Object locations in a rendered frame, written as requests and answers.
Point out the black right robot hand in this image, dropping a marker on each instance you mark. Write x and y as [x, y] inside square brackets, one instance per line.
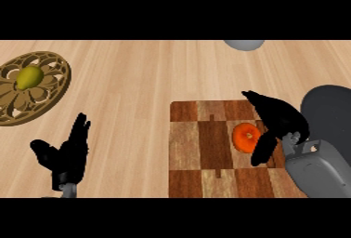
[279, 119]

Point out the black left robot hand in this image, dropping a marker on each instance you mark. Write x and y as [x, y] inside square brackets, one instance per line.
[71, 155]

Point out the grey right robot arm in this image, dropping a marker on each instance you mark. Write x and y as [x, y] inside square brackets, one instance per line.
[316, 169]

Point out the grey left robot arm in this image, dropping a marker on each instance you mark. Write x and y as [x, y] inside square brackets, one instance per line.
[68, 190]

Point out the orange squash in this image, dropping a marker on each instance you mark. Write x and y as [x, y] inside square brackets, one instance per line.
[245, 138]

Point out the dark grey pan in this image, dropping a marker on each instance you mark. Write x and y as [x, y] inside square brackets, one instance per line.
[329, 117]

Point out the checkered wooden cutting board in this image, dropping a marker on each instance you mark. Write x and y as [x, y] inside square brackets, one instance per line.
[205, 148]

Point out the ornate brown round trivet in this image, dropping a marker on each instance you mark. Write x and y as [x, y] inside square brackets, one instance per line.
[31, 88]

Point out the grey rounded object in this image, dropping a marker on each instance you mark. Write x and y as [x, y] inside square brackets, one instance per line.
[244, 45]

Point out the yellow-green pear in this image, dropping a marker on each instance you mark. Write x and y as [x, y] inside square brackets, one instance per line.
[28, 77]

